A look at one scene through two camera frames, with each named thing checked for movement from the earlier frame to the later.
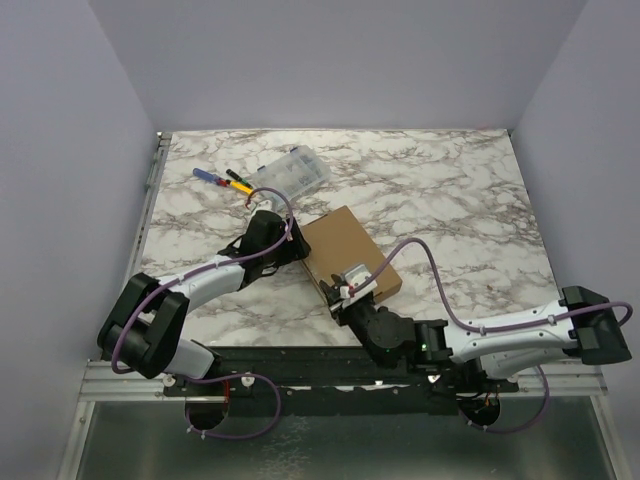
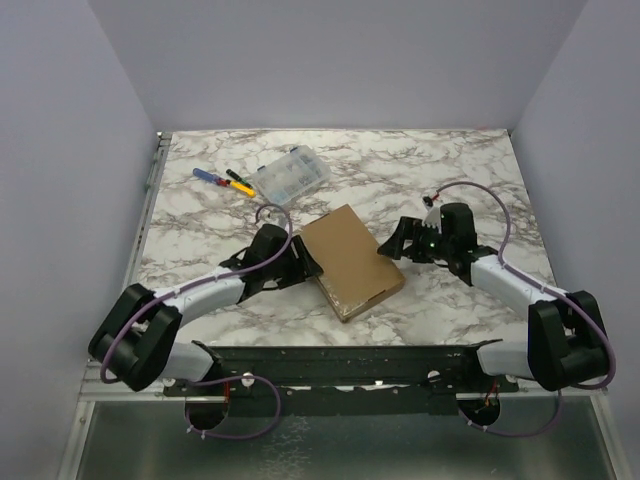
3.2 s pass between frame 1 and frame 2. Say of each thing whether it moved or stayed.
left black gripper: moved
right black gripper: moved
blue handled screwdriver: stayed
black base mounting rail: stayed
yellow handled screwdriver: stayed
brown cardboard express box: stayed
